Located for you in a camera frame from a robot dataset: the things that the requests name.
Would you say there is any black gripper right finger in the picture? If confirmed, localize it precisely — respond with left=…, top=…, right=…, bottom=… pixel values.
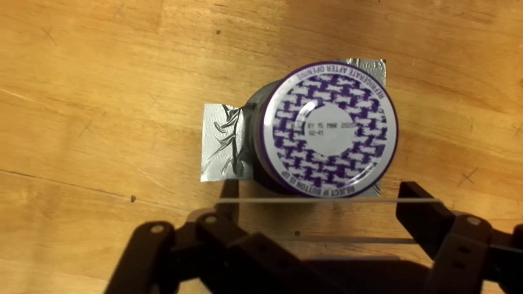
left=395, top=182, right=523, bottom=294

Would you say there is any jar with purple lid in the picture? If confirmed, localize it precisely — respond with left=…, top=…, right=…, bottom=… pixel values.
left=252, top=61, right=399, bottom=200

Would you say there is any translucent rubber band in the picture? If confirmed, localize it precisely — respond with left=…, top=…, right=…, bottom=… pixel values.
left=217, top=196, right=436, bottom=244

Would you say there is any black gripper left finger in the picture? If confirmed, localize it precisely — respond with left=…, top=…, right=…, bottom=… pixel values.
left=103, top=205, right=306, bottom=294

